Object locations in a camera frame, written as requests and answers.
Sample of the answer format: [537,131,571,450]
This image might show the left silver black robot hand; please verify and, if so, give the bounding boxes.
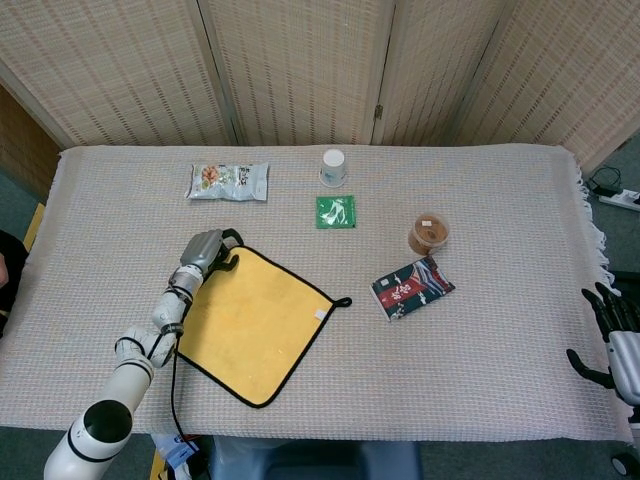
[178,228,241,276]

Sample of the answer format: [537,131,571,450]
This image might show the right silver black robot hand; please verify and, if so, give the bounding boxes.
[566,282,640,404]

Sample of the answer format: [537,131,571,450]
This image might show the yellow cloth black trim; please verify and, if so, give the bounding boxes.
[174,228,353,410]

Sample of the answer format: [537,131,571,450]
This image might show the white green snack bag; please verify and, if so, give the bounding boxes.
[186,162,270,203]

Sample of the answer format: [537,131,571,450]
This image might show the green flat sachet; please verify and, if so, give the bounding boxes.
[314,194,357,230]

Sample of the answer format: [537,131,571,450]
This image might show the white woven tablecloth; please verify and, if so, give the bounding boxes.
[0,143,636,446]

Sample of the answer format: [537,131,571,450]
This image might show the white power strip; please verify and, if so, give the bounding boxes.
[598,188,640,210]

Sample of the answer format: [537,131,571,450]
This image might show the white paper cup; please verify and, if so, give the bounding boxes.
[318,148,349,189]

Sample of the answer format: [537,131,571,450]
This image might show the person in black clothing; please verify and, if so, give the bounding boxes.
[0,228,32,337]

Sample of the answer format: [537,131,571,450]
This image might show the woven folding screen panel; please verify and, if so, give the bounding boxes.
[197,0,399,147]
[0,0,241,149]
[369,0,516,147]
[452,0,640,174]

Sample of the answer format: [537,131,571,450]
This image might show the blue white plastic bag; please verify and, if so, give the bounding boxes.
[149,432,202,480]

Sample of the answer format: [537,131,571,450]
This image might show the dark green red snack pack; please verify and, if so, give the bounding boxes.
[370,255,456,323]

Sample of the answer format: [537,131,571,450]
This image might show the clear plastic jar of snacks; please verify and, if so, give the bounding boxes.
[407,212,450,255]

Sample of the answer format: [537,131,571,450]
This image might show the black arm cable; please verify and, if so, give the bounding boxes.
[148,294,195,442]

